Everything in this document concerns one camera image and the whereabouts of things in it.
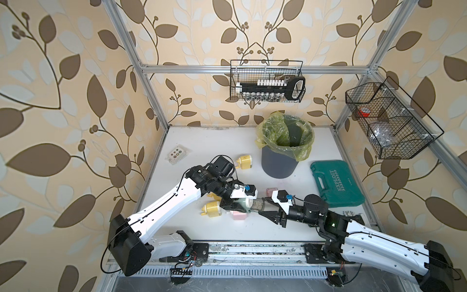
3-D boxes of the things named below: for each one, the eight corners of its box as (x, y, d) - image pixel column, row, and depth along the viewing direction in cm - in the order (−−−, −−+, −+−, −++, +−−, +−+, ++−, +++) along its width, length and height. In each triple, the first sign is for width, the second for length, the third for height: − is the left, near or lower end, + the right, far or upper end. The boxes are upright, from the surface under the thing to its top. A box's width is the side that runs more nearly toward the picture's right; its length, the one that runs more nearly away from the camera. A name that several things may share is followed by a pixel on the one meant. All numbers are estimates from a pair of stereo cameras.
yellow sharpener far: (236, 169, 102) (235, 161, 96) (236, 162, 105) (235, 154, 99) (251, 169, 102) (252, 161, 96) (251, 162, 105) (251, 154, 99)
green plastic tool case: (322, 207, 88) (326, 202, 84) (310, 165, 104) (313, 160, 99) (361, 207, 88) (367, 202, 84) (343, 165, 104) (347, 160, 99)
